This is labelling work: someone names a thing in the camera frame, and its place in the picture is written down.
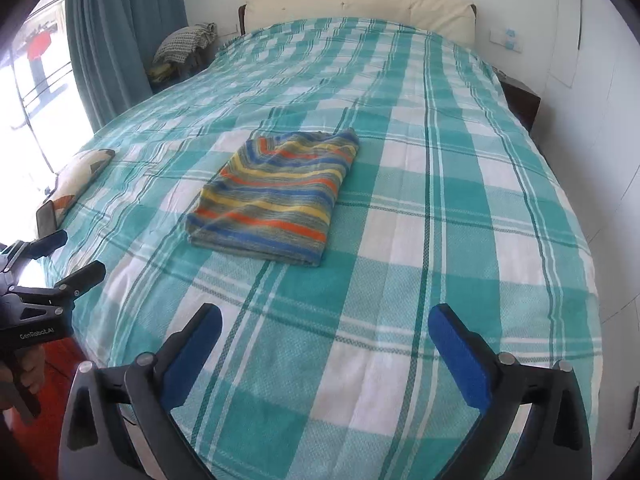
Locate black smartphone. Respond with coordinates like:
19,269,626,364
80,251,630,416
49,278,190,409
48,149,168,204
36,201,57,238

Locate white wall socket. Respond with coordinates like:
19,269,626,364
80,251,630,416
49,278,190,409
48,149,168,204
489,27,523,53

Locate person's left hand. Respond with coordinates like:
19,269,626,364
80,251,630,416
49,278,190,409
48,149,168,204
0,342,47,413

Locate black window railing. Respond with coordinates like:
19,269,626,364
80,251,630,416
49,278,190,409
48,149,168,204
10,20,76,131

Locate dark wooden nightstand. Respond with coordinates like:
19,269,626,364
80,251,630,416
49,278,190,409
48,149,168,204
492,67,542,133

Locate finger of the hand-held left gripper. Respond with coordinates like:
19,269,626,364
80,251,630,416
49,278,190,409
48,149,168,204
0,229,69,273
7,261,107,317

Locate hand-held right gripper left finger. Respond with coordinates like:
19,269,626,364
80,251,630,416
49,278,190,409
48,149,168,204
59,302,223,480

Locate cream patterned cushion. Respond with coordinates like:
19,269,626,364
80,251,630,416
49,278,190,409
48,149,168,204
47,148,117,221

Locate teal plaid bed blanket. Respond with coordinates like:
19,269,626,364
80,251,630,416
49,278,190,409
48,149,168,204
42,17,603,480

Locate teal curtain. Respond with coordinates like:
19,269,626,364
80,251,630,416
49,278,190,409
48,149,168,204
64,0,191,133

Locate pile of folded clothes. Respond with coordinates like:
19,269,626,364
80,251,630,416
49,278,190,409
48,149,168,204
147,22,218,83

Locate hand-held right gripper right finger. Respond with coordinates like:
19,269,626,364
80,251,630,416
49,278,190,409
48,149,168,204
428,302,598,480

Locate red hanging cloth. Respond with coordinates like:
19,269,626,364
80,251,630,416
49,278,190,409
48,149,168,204
27,32,53,61

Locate orange fuzzy rug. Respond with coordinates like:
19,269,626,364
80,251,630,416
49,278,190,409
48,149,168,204
15,337,87,480

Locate multicolour striped knit garment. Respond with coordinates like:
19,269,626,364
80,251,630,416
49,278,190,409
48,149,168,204
186,127,361,268

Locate cream padded headboard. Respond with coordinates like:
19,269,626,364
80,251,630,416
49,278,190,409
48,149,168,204
237,0,478,48

